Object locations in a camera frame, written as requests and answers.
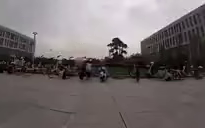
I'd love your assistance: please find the row of parked scooters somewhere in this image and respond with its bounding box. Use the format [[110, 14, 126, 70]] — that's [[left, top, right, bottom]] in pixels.
[[0, 54, 205, 83]]

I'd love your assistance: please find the person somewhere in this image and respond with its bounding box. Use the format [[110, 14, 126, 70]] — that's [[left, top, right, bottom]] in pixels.
[[84, 61, 93, 80], [134, 64, 141, 83]]

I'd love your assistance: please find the green hedge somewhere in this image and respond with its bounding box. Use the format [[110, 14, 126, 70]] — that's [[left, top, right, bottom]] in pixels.
[[91, 64, 151, 78]]

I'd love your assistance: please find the tall dark tree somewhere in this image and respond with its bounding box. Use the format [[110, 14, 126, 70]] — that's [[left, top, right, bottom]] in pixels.
[[106, 36, 129, 62]]

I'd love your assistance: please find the grey concrete paved plaza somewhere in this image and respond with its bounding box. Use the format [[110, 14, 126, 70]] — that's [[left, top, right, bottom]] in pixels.
[[0, 71, 205, 128]]

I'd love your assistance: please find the lamp pole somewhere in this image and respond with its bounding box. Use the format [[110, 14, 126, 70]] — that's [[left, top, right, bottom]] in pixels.
[[31, 31, 38, 66]]

